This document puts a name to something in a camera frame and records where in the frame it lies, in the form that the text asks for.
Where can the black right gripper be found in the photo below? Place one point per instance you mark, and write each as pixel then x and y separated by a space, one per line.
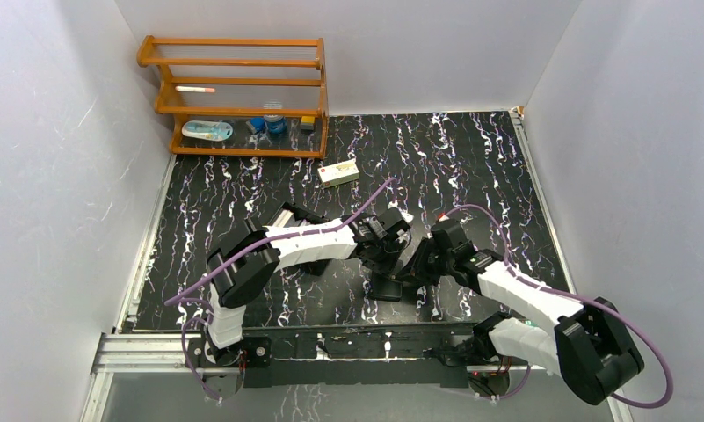
pixel 415 266

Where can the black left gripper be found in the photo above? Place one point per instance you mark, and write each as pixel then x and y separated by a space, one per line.
pixel 383 263

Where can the black card holder box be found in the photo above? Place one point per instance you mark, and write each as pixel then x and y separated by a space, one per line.
pixel 291 218

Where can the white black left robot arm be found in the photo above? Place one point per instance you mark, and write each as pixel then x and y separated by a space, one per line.
pixel 246 261

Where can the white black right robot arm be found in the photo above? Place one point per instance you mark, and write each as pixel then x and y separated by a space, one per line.
pixel 591 350

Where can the white green red carton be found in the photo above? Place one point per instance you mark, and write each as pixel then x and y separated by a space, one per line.
pixel 338 174

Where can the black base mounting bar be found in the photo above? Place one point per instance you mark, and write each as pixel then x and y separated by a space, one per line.
pixel 443 354

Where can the small yellow black block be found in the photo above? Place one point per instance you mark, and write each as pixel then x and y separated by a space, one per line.
pixel 308 123

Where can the blue jar clear lid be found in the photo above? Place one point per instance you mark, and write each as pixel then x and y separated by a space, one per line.
pixel 275 123

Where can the small blue block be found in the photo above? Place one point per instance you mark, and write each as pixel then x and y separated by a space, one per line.
pixel 256 125

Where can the wooden shelf rack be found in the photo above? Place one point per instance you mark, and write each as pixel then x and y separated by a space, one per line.
pixel 246 73

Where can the blue white plastic package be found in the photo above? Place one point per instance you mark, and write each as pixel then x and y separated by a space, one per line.
pixel 213 131

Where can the white pink marker pen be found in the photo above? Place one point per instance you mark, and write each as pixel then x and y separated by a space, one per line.
pixel 194 89

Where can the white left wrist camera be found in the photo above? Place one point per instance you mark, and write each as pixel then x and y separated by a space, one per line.
pixel 398 222

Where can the aluminium frame rail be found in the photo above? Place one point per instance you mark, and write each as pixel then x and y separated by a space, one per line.
pixel 131 354

